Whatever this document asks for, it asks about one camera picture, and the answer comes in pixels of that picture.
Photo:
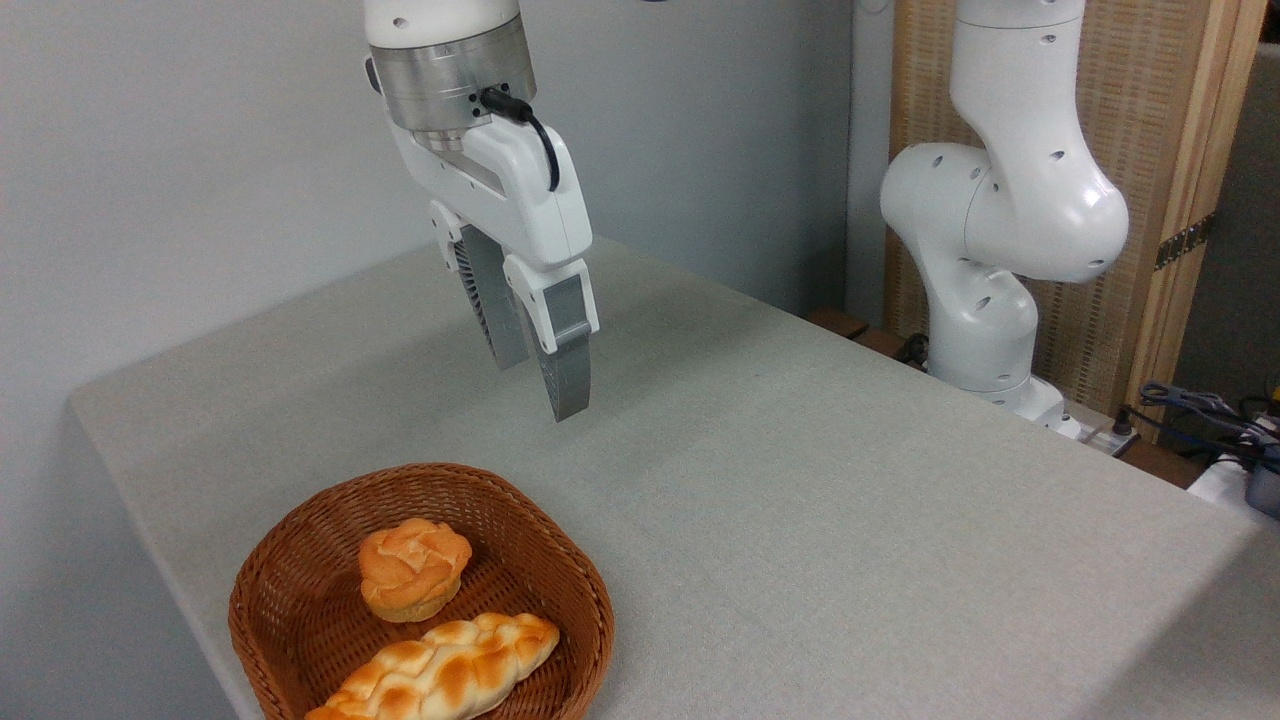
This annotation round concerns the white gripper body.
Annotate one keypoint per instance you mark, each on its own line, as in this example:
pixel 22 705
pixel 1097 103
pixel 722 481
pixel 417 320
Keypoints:
pixel 520 190

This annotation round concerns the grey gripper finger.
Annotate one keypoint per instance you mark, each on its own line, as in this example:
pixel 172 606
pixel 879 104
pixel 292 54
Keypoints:
pixel 565 340
pixel 495 300

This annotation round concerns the round bread bun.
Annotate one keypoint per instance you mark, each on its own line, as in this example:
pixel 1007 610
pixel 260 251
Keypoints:
pixel 412 568

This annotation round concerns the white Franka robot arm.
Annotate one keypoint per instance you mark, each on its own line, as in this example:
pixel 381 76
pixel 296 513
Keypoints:
pixel 1020 200

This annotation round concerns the long braided bread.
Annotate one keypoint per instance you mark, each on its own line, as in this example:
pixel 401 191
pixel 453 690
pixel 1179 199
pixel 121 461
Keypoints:
pixel 450 670

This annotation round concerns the brown wicker basket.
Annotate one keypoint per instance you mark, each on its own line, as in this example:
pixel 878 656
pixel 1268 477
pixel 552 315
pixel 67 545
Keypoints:
pixel 300 600

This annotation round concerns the black plug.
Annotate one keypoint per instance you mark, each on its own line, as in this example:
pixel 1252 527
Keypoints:
pixel 1124 422

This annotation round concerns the metal screen hinge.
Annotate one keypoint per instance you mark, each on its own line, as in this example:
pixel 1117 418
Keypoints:
pixel 1185 241

